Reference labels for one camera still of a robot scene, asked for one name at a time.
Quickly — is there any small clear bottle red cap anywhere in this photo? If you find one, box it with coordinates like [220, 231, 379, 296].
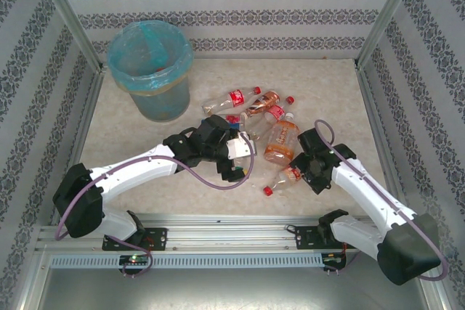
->
[263, 166, 304, 197]

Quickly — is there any large orange bottle white cap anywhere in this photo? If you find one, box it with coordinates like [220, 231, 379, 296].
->
[263, 112, 302, 166]

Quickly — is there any clear cola bottle red label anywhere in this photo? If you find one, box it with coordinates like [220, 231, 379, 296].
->
[248, 95, 296, 140]
[201, 86, 262, 115]

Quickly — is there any brown drink bottle white cap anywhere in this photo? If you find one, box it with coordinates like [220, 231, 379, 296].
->
[239, 91, 281, 121]

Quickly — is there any blue trash bin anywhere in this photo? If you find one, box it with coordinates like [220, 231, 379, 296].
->
[107, 19, 194, 123]

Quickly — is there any blue plastic bin liner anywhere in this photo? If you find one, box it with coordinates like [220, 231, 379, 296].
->
[106, 19, 195, 94]

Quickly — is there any circuit board green light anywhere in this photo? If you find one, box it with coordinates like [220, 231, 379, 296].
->
[118, 254, 150, 266]

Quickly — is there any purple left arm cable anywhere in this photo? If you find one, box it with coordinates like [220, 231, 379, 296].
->
[54, 131, 256, 279]

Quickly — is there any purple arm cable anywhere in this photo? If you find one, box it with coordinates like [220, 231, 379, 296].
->
[314, 119, 448, 282]
[54, 131, 256, 279]

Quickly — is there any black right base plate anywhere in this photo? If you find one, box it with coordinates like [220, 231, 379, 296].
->
[294, 225, 349, 251]

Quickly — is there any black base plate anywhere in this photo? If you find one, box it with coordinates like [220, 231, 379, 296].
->
[102, 227, 169, 252]
[294, 225, 349, 251]

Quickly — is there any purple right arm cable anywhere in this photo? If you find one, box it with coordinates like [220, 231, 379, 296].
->
[314, 119, 448, 282]

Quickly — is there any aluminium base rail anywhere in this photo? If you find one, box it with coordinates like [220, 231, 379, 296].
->
[36, 213, 382, 253]

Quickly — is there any aluminium side rail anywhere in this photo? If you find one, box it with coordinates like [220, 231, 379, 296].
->
[50, 65, 108, 226]
[355, 65, 404, 202]

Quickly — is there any grey slotted cable duct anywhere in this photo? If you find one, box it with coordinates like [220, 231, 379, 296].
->
[49, 253, 326, 270]

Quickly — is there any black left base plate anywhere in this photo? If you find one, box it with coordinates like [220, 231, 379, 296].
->
[102, 227, 169, 252]

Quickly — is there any aluminium frame post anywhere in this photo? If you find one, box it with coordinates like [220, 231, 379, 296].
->
[28, 0, 106, 71]
[357, 0, 425, 71]

